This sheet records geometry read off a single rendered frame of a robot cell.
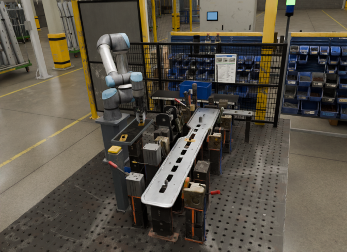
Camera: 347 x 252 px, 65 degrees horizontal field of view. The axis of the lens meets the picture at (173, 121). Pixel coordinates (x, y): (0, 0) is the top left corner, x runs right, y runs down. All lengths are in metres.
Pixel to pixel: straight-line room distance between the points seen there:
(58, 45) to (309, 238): 8.46
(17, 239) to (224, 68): 2.21
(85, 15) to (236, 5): 5.00
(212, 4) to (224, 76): 6.03
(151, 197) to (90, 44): 3.61
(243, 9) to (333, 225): 6.68
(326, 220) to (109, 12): 3.81
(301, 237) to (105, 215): 1.74
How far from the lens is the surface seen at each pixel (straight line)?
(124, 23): 4.32
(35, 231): 1.99
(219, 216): 1.84
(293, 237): 2.81
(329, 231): 2.98
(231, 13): 8.64
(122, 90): 2.18
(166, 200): 1.49
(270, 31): 2.78
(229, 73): 2.83
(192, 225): 1.61
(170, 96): 2.84
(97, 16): 4.59
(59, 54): 9.54
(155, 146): 1.74
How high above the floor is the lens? 1.97
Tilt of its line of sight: 25 degrees down
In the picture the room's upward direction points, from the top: 3 degrees counter-clockwise
